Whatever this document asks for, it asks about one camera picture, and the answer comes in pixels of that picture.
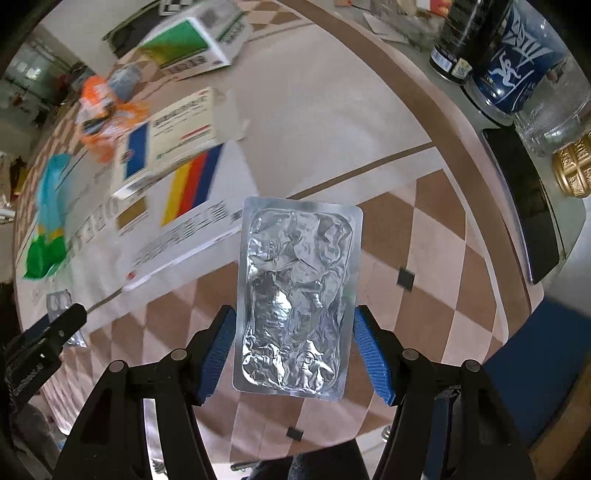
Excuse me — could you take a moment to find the small silver blister pack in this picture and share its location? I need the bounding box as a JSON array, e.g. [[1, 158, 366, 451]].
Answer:
[[46, 290, 87, 348]]

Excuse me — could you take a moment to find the teal green snack bag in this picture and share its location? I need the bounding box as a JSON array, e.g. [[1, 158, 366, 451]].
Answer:
[[24, 153, 72, 280]]

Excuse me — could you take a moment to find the striped white medicine box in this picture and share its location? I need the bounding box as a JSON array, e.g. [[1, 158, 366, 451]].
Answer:
[[116, 140, 259, 290]]

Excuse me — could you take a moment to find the large silver blister pack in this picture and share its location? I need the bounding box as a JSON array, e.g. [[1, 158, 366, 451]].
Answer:
[[233, 197, 363, 401]]

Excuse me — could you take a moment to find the orange plastic bag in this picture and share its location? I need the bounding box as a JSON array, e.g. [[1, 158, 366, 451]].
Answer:
[[76, 75, 148, 163]]

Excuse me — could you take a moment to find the blue white medicine box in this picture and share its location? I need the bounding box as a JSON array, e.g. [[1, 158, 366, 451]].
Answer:
[[110, 87, 246, 200]]

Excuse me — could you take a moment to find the green white medicine box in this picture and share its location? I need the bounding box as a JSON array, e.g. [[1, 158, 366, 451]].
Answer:
[[138, 1, 253, 77]]

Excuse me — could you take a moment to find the blue seat cushion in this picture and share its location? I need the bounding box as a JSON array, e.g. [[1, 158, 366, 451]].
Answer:
[[484, 299, 591, 446]]

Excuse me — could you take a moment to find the black phone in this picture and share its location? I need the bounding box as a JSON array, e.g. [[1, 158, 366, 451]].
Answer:
[[482, 127, 560, 284]]

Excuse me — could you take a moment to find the gold grenade bottle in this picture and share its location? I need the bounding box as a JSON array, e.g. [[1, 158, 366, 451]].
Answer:
[[552, 131, 591, 198]]

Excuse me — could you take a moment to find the black spray can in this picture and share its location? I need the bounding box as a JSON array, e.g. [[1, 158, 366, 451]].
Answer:
[[430, 0, 512, 84]]

